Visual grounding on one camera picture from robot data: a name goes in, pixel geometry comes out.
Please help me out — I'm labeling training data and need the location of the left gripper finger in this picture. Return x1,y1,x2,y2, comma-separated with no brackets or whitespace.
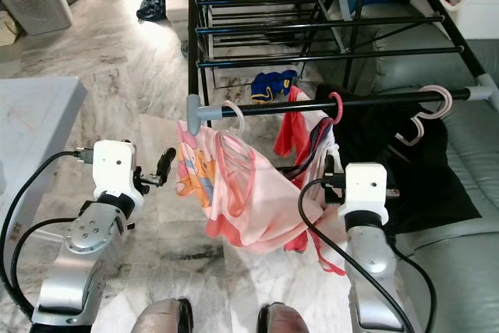
158,147,178,188

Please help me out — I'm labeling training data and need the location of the red clothes hanger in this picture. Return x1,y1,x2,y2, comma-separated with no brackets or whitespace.
327,91,345,125

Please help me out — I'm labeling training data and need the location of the white pink clothes hanger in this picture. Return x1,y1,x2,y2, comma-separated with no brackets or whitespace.
222,101,246,133

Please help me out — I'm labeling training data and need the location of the blue yellow sock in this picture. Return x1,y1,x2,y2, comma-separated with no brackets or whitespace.
251,69,299,105

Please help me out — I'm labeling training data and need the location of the white folding table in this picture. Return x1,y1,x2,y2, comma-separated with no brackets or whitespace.
0,77,88,303

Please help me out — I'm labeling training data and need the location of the robot left leg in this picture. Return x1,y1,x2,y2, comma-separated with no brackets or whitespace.
131,298,194,333

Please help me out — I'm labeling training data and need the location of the robot leg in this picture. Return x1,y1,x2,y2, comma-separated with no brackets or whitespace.
256,302,320,333
131,298,194,333

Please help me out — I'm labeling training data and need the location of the robot right leg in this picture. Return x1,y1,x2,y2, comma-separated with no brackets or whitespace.
256,302,320,333

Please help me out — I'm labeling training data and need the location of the grey leather sofa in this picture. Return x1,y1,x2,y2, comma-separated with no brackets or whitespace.
327,5,499,333

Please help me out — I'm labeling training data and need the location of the black cloth bundle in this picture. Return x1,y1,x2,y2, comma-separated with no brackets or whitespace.
136,0,166,22

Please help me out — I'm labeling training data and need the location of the white low cabinet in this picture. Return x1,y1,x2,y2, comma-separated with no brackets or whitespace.
165,0,192,37

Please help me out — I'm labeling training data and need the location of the beige cloth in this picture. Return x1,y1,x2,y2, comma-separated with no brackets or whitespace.
0,12,20,45

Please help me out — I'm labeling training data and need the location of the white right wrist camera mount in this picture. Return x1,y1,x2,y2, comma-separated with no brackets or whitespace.
338,163,389,223

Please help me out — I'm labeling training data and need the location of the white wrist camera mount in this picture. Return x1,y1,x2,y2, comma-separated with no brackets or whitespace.
338,163,389,223
92,140,146,213

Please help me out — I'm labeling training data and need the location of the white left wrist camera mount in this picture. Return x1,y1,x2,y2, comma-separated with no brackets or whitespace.
92,140,146,213

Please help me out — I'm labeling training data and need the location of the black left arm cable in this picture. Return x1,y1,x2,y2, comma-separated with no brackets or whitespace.
2,148,96,318

